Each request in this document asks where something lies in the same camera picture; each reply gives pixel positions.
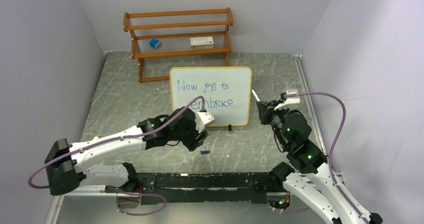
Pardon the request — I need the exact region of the whiteboard with yellow frame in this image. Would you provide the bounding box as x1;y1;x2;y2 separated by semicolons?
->
169;66;253;126

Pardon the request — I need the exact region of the wooden two-tier shelf rack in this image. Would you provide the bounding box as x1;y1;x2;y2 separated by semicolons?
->
122;8;234;83

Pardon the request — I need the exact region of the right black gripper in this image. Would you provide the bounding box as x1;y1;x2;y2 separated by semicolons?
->
257;99;290;149

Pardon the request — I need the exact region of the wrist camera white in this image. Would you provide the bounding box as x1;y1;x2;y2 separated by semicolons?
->
195;111;215;132
274;89;300;111

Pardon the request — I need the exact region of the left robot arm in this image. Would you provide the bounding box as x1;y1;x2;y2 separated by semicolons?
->
45;108;215;196

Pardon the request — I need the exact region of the aluminium frame rail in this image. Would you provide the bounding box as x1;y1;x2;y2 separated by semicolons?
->
52;171;349;196

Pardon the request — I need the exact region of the blue whiteboard eraser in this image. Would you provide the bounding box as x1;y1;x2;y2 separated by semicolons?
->
149;39;162;49

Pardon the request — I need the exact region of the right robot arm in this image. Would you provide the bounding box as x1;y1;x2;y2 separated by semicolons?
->
256;101;383;223

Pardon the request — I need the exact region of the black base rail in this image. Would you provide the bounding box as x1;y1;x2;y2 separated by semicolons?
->
105;172;289;205

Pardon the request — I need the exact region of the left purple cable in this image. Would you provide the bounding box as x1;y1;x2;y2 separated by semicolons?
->
27;96;207;189

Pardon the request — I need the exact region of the white marker pen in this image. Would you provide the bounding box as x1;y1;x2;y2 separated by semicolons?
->
252;90;262;103

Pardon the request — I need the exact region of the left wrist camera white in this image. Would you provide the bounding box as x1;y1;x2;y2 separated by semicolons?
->
195;111;215;132

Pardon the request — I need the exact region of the white cardboard box red label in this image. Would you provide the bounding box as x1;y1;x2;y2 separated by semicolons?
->
190;36;214;50

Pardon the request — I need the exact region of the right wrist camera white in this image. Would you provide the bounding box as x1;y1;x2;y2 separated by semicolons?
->
274;89;300;111

